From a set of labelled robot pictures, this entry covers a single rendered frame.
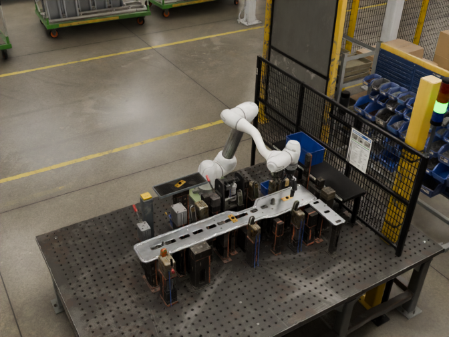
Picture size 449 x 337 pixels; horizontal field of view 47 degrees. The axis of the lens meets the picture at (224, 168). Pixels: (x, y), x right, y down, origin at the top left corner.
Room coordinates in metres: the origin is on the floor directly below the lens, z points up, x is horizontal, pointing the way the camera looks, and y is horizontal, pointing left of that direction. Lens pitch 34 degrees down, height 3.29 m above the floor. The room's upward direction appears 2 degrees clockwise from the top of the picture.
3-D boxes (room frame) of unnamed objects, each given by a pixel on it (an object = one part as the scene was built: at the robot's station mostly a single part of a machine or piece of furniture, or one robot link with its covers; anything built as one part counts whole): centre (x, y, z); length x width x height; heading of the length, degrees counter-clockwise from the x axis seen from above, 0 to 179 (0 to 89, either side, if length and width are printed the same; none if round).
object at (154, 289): (2.42, 0.47, 0.84); 0.18 x 0.06 x 0.29; 32
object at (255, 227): (2.64, -0.21, 0.87); 0.12 x 0.09 x 0.35; 32
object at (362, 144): (3.21, -0.98, 1.30); 0.23 x 0.02 x 0.31; 32
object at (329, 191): (3.04, -0.76, 0.88); 0.08 x 0.08 x 0.36; 32
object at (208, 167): (3.48, 0.13, 0.88); 0.18 x 0.16 x 0.22; 139
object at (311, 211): (2.89, -0.62, 0.84); 0.11 x 0.10 x 0.28; 32
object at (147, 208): (2.78, 0.53, 0.92); 0.08 x 0.08 x 0.44; 32
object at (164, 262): (2.29, 0.33, 0.88); 0.15 x 0.11 x 0.36; 32
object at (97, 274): (2.85, -0.13, 0.68); 2.56 x 1.61 x 0.04; 122
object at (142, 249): (2.74, -0.05, 1.00); 1.38 x 0.22 x 0.02; 122
